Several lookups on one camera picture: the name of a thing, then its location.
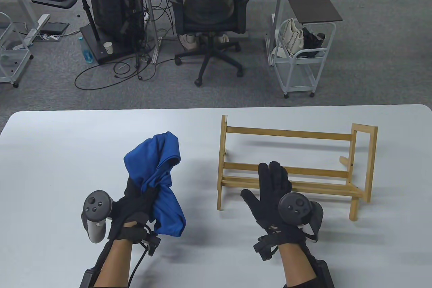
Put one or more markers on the person's left hand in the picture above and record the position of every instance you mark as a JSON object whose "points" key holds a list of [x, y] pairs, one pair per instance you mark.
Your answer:
{"points": [[131, 210]]}

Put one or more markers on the person's right hand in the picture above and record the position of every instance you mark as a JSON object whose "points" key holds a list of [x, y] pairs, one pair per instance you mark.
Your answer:
{"points": [[266, 200]]}

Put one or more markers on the grey handheld controller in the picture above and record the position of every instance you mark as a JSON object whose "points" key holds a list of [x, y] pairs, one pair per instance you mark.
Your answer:
{"points": [[293, 207], [96, 205]]}

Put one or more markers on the blue mesh t-shirt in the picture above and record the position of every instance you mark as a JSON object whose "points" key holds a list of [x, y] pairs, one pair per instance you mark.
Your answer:
{"points": [[162, 207]]}

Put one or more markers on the light wooden book rack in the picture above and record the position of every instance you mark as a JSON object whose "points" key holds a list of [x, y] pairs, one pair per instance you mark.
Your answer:
{"points": [[290, 132]]}

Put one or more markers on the person's right forearm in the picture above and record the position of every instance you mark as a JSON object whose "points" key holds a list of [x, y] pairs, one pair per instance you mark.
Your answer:
{"points": [[297, 264]]}

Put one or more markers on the black forearm box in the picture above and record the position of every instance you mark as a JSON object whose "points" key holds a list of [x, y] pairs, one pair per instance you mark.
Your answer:
{"points": [[87, 279], [324, 274]]}

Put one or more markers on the person's left forearm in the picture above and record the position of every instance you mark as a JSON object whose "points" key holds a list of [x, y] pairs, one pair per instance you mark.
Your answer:
{"points": [[113, 264]]}

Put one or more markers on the white rolling cart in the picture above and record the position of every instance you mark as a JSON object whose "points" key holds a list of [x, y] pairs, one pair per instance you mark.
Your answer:
{"points": [[297, 80]]}

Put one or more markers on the black mesh office chair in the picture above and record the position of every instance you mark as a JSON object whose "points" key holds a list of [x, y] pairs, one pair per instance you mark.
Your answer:
{"points": [[209, 51]]}

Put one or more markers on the black bag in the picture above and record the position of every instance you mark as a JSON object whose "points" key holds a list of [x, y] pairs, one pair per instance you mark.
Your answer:
{"points": [[310, 43]]}

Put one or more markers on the white paper cup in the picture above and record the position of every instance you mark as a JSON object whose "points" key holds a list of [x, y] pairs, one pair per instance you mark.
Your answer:
{"points": [[108, 48]]}

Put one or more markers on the white quilted handbag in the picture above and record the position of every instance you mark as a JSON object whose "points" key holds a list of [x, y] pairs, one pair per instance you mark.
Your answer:
{"points": [[290, 38]]}

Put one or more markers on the blue water bottle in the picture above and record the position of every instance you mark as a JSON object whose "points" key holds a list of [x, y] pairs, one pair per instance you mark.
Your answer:
{"points": [[86, 51]]}

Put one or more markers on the white power strip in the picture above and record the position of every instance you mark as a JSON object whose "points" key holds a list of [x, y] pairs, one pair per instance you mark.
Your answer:
{"points": [[50, 36]]}

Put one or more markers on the white standing desk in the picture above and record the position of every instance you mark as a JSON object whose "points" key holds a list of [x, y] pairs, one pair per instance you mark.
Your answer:
{"points": [[148, 14]]}

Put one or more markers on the brown side table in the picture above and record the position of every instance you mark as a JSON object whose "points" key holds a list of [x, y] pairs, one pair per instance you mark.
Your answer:
{"points": [[312, 6]]}

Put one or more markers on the black computer tower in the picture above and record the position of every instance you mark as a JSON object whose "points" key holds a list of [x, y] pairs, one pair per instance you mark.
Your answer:
{"points": [[114, 7]]}

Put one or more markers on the black rolling computer stand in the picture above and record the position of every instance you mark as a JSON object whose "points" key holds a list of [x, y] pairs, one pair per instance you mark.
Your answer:
{"points": [[64, 2]]}

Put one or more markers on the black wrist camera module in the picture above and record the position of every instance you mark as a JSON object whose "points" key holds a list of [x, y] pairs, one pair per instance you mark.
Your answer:
{"points": [[153, 242], [265, 249]]}

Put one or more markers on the white desk frame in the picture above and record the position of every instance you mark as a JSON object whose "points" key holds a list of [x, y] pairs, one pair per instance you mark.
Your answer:
{"points": [[37, 24]]}

